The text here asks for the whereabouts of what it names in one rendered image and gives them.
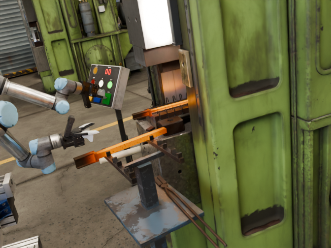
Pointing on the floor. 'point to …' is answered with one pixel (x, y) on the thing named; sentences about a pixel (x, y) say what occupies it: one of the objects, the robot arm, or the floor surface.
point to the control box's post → (122, 133)
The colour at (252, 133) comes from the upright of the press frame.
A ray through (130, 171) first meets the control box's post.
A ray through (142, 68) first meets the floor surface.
